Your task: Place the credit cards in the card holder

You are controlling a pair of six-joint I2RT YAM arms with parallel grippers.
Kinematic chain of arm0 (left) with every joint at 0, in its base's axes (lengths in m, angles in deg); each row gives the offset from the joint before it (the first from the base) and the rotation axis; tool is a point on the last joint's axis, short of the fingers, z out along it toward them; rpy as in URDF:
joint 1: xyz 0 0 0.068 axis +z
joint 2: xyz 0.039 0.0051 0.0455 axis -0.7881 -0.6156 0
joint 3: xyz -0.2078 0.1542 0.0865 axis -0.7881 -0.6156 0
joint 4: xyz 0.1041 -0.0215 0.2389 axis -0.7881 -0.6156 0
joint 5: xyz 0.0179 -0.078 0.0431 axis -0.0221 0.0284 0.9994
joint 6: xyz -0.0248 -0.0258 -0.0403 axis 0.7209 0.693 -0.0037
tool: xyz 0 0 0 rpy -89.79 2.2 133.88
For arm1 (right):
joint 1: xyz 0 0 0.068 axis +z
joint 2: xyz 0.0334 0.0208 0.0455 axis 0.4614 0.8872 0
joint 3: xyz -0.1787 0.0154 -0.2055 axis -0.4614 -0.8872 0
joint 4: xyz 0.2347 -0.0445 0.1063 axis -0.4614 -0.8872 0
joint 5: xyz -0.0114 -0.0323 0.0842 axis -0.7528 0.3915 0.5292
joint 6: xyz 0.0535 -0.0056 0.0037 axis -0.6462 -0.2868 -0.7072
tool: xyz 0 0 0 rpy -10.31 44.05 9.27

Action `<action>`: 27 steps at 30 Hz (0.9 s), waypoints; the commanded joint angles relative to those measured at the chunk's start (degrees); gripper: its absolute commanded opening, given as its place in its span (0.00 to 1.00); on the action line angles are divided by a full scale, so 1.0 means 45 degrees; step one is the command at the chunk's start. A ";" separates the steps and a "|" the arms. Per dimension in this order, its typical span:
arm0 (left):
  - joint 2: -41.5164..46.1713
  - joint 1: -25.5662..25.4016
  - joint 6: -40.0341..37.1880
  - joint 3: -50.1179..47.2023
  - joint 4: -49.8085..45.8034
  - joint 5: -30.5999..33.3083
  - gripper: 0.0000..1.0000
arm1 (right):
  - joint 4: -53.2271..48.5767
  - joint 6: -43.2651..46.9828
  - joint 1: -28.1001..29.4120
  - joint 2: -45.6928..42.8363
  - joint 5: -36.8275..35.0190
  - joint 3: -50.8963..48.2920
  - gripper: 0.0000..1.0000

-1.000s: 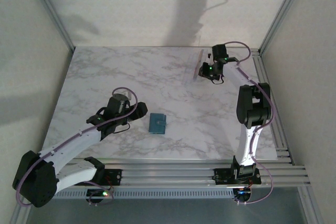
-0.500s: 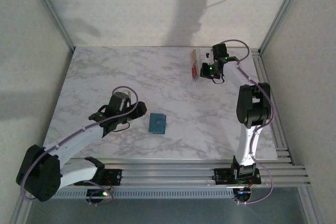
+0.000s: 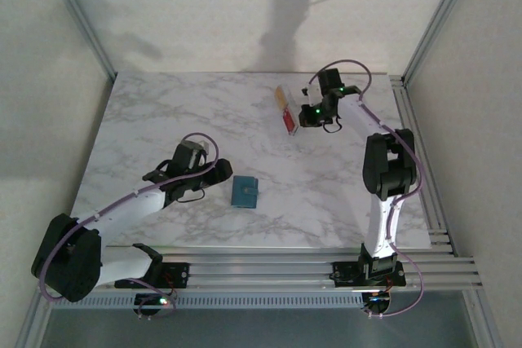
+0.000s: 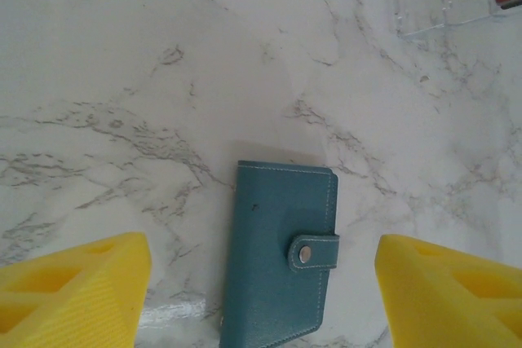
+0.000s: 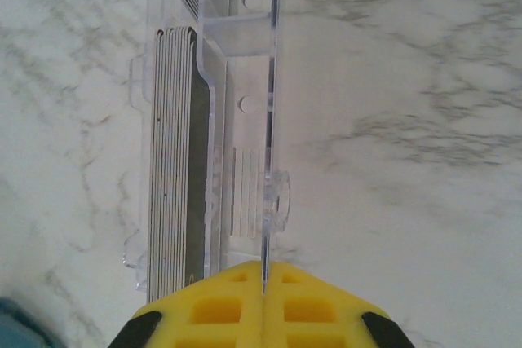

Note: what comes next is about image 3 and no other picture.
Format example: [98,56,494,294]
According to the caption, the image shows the thin black left gripper cable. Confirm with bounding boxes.
[175,187,205,205]

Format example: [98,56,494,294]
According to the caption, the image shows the aluminium side rails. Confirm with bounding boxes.
[389,74,456,258]

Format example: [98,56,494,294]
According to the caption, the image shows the right controller board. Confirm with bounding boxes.
[361,290,393,317]

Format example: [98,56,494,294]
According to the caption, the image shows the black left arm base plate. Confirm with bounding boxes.
[159,262,191,289]

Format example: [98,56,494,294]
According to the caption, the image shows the aluminium frame rails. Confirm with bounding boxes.
[38,244,484,294]

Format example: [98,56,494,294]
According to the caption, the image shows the left controller board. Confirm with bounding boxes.
[134,293,173,317]

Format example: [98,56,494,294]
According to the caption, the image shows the clear card case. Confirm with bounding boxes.
[273,83,303,138]

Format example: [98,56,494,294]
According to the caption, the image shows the thin black right gripper cable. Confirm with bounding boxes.
[324,115,344,134]

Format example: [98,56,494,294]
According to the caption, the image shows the aluminium frame leg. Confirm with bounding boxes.
[462,290,505,348]
[15,293,56,348]

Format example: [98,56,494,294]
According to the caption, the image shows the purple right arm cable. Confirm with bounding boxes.
[308,58,427,319]

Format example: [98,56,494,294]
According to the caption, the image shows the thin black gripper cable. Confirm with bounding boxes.
[175,187,205,205]
[324,115,344,134]

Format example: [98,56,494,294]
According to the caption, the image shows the blue leather card holder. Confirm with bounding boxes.
[230,175,261,209]

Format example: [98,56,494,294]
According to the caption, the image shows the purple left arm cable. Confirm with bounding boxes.
[38,132,222,319]

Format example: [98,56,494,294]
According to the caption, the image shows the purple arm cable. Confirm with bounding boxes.
[308,58,427,319]
[38,132,222,319]

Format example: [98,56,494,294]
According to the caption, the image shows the grey slotted cable duct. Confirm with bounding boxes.
[51,293,366,310]

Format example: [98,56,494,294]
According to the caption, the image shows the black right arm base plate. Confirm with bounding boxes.
[333,260,405,289]

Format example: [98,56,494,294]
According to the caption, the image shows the aluminium frame upright post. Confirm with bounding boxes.
[401,0,490,86]
[38,0,119,81]

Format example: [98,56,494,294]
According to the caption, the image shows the controller board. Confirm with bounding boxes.
[134,293,173,317]
[361,290,393,317]

